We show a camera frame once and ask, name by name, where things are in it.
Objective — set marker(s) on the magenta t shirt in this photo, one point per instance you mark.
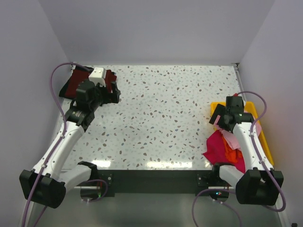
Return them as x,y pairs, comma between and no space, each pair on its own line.
215,152

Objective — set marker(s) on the folded dark red t shirt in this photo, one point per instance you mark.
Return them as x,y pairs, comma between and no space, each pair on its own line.
110,76

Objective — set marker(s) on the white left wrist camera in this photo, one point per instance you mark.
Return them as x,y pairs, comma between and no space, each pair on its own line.
98,75

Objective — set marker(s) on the folded black t shirt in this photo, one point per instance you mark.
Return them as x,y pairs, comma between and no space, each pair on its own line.
78,75

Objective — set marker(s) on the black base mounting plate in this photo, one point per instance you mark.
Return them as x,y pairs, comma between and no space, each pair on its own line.
155,181

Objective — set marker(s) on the orange t shirt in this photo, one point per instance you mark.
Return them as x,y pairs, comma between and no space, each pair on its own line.
232,155

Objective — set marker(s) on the pink t shirt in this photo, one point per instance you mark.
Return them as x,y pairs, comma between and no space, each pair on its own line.
232,140

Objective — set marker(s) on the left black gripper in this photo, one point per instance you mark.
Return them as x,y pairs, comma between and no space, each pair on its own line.
111,97

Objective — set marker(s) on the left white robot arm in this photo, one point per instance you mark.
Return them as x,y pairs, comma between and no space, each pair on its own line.
45,184

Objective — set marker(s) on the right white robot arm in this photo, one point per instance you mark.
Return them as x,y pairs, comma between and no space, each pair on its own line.
260,184

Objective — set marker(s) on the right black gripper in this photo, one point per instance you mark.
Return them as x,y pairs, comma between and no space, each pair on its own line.
220,110

